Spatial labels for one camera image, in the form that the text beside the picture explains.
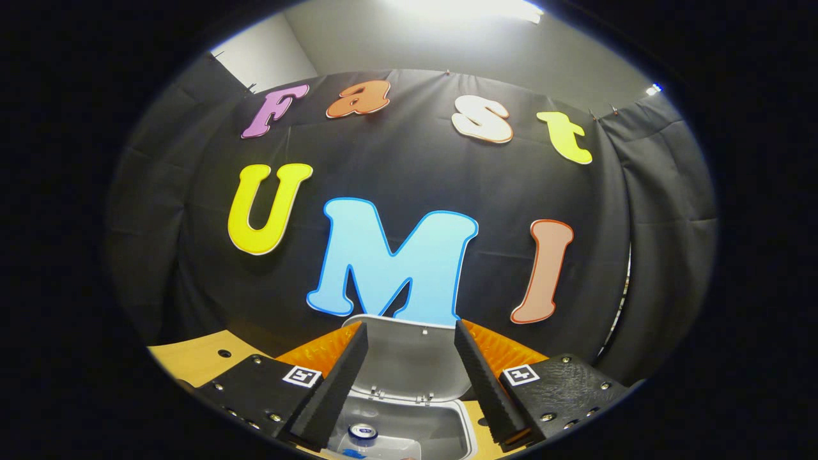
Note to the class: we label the blue grey pop can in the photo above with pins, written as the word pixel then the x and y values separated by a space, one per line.
pixel 363 434

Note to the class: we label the wooden desktop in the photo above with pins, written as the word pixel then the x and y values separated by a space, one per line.
pixel 192 358

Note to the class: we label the grey desktop garbage bin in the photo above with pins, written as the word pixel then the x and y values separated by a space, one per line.
pixel 409 364

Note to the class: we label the black backdrop cloth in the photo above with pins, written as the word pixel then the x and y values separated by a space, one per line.
pixel 409 160

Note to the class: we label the large ceiling light panel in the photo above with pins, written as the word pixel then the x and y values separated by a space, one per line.
pixel 466 7

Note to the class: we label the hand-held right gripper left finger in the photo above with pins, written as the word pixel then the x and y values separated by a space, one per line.
pixel 332 390

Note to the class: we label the blue paper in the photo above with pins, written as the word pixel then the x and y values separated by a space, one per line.
pixel 353 454

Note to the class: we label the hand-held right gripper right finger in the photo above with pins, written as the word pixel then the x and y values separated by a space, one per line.
pixel 489 390

